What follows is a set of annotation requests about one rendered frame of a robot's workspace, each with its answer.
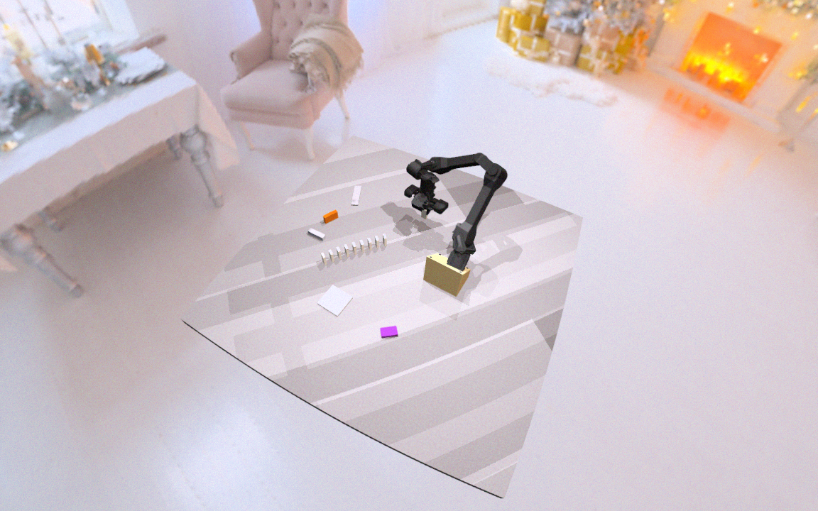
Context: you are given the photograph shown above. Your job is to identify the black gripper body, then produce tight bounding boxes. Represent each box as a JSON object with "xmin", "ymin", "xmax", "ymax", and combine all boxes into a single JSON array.
[{"xmin": 404, "ymin": 184, "xmax": 448, "ymax": 214}]

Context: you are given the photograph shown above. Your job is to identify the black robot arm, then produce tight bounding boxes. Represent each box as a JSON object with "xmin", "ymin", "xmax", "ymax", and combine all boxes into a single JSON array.
[{"xmin": 406, "ymin": 153, "xmax": 508, "ymax": 272}]

